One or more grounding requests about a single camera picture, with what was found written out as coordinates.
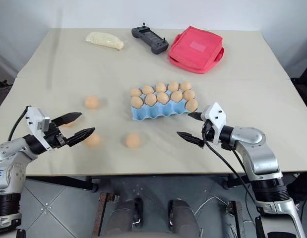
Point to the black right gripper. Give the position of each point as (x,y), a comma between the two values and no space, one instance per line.
(209,132)

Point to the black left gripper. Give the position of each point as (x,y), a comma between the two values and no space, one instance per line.
(55,137)

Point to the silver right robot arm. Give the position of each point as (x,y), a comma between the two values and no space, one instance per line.
(255,138)

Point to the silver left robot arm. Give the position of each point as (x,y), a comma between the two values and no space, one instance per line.
(9,153)

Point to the blue egg tray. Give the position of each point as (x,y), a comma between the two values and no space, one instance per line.
(155,112)

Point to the brown egg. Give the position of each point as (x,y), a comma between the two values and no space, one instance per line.
(91,102)
(162,97)
(192,105)
(148,88)
(173,85)
(150,99)
(137,102)
(136,92)
(160,86)
(176,96)
(93,141)
(185,85)
(133,140)
(189,94)

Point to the black table leg with caster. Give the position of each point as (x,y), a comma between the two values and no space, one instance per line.
(79,183)
(230,182)

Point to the red fabric bag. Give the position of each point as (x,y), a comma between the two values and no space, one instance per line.
(195,49)

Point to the black stand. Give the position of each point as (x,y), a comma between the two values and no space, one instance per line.
(0,93)

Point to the rusty metal bar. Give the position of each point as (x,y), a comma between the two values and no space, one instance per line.
(100,213)
(236,218)

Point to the white rice bag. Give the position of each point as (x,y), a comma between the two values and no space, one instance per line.
(104,41)

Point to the dark grey remote controller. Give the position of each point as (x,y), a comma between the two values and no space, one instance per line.
(149,37)

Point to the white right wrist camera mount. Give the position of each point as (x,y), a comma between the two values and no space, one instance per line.
(216,115)

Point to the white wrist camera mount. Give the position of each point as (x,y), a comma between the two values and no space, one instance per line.
(216,115)
(34,116)

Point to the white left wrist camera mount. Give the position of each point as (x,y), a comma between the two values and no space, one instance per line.
(34,116)

